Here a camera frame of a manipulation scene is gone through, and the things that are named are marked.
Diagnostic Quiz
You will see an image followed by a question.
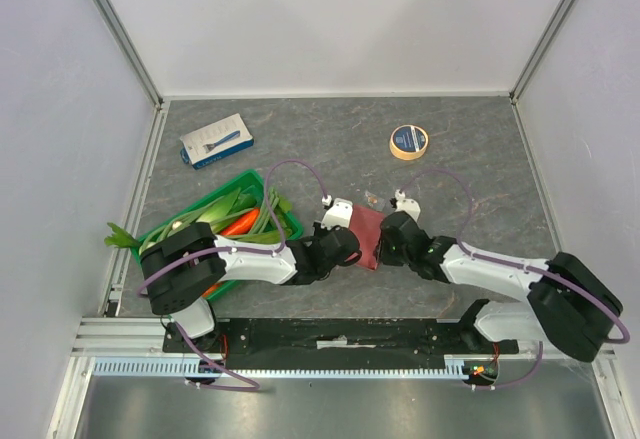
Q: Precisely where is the pink paper box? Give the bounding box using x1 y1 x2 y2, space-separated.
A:
348 205 385 270

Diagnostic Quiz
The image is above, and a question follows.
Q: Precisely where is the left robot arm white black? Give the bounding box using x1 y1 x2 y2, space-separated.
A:
139 223 361 352

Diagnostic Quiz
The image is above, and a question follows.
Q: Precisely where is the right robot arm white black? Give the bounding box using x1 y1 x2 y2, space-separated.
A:
379 212 623 362

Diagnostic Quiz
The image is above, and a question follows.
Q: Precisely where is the blue white razor box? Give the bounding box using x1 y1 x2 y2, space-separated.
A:
180 113 254 170

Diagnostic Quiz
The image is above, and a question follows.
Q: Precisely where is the small clear plastic bag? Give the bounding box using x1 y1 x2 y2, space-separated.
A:
365 190 385 211

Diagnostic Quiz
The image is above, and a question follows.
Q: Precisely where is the green bean bundle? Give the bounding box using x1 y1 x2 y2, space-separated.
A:
246 187 280 240

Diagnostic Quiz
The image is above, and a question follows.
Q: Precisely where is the orange toy carrot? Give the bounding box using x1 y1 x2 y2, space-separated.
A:
220 208 260 236

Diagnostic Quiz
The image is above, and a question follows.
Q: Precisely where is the green toy leek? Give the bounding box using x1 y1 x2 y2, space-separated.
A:
138 188 257 254

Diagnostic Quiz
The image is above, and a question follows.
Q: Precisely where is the green plastic basket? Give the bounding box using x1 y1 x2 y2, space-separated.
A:
130 168 305 305

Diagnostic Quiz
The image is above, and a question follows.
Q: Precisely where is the masking tape roll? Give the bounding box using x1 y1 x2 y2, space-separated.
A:
389 124 429 161

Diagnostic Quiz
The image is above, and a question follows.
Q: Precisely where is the green leafy toy vegetable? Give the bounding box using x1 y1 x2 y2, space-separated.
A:
103 222 142 249

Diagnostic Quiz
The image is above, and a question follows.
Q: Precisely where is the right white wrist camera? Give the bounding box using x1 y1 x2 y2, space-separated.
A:
390 189 421 221

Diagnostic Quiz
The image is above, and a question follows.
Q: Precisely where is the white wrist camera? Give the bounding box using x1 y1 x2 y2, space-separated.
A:
390 189 421 221
320 195 353 230

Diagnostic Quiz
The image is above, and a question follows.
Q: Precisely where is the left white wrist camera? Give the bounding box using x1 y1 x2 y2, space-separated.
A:
320 195 353 230

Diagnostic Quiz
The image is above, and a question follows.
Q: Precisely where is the grey slotted cable duct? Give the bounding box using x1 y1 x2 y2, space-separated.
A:
91 356 471 380

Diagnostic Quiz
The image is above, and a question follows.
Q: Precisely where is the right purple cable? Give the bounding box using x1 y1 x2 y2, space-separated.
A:
399 168 631 393

